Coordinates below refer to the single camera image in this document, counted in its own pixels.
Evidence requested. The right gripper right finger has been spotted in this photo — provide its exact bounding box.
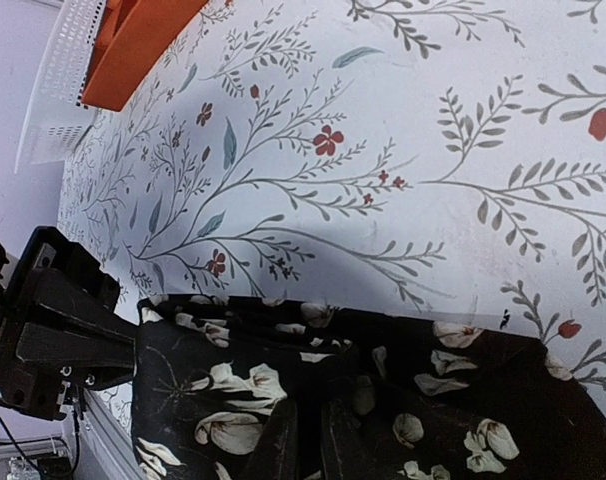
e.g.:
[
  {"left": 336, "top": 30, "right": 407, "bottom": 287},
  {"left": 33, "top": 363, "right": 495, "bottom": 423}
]
[{"left": 320, "top": 401, "right": 383, "bottom": 480}]

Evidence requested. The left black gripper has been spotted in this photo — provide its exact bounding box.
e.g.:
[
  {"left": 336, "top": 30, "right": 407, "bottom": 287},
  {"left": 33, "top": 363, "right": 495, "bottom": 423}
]
[{"left": 0, "top": 226, "right": 136, "bottom": 420}]

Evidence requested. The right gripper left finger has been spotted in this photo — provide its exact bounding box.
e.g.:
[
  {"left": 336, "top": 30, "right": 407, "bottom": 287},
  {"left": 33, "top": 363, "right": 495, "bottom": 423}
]
[{"left": 242, "top": 400, "right": 298, "bottom": 480}]

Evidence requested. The black white floral tie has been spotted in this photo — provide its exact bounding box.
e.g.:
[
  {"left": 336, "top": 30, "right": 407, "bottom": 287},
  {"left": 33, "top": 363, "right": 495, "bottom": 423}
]
[{"left": 131, "top": 295, "right": 606, "bottom": 479}]

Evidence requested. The white plastic basket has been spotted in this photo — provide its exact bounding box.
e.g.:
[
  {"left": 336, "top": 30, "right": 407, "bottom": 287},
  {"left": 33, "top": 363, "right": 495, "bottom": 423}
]
[{"left": 14, "top": 0, "right": 106, "bottom": 172}]

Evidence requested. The red wooden compartment tray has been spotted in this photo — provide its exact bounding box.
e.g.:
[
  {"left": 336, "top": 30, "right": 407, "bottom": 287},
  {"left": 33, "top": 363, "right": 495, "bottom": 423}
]
[{"left": 82, "top": 0, "right": 206, "bottom": 112}]

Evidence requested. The floral table mat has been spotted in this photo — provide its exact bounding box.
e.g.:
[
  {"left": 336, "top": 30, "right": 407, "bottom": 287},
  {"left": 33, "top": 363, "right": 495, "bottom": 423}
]
[{"left": 58, "top": 1, "right": 606, "bottom": 415}]

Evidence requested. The front metal rail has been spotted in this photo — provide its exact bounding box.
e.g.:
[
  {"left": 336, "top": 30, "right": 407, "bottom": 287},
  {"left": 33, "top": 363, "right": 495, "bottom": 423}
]
[{"left": 75, "top": 392, "right": 143, "bottom": 480}]

